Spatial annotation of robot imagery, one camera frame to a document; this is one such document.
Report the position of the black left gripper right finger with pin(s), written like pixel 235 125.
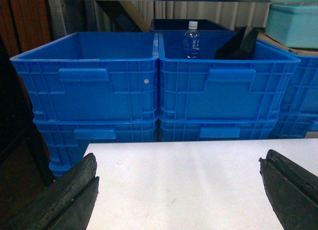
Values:
pixel 291 190

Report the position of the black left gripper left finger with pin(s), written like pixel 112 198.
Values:
pixel 67 204

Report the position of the blue crate lower left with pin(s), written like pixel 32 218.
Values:
pixel 67 141

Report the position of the blue crate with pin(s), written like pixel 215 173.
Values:
pixel 92 76
pixel 209 89
pixel 301 95
pixel 67 141
pixel 215 130

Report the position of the blue crate upper right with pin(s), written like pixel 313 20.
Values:
pixel 301 95

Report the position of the blue crate lower middle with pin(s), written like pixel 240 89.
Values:
pixel 215 130

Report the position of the blue crate upper left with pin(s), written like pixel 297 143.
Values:
pixel 92 76

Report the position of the blue crate upper middle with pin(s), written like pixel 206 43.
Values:
pixel 209 89

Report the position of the black plastic part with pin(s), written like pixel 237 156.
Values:
pixel 240 47

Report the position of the teal plastic box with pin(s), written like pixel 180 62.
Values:
pixel 293 25

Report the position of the clear water bottle blue label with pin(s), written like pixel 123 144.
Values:
pixel 191 41

